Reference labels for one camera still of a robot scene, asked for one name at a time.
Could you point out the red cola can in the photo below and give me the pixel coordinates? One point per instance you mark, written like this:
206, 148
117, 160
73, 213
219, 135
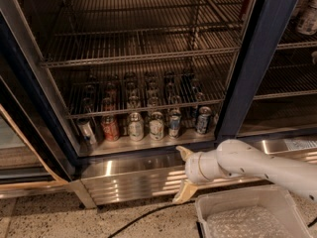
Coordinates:
110, 128

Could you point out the open fridge door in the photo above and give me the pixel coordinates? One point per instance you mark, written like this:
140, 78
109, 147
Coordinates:
31, 161

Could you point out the silver can far left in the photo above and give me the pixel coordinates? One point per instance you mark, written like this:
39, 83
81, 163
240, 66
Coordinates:
86, 131

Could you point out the lower wire shelf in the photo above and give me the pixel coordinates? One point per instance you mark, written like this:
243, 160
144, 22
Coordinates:
146, 85

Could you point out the clear plastic bin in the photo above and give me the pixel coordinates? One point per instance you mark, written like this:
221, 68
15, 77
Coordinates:
267, 211

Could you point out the dark blue can right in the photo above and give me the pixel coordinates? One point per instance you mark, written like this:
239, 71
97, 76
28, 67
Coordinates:
203, 120

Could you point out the right compartment wire shelf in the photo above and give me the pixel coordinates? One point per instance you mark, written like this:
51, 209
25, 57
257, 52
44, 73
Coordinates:
293, 67

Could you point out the dark blue fridge pillar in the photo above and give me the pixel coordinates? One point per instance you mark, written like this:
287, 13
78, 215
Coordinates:
268, 21

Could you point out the stainless fridge base grille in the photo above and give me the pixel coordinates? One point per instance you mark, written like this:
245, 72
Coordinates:
159, 171

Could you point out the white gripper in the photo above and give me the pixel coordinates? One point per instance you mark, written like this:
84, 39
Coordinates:
192, 168

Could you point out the upper wire shelf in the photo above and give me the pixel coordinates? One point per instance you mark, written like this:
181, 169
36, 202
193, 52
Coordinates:
89, 32

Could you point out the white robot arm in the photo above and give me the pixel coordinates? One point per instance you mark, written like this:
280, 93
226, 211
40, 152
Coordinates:
234, 158

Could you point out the green white 7up can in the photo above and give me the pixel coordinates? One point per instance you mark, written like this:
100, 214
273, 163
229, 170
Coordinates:
136, 127

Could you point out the can on right shelf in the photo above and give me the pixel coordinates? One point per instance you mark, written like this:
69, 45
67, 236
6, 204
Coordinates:
307, 24

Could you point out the blue white can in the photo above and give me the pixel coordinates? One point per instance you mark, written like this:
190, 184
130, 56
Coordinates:
174, 118

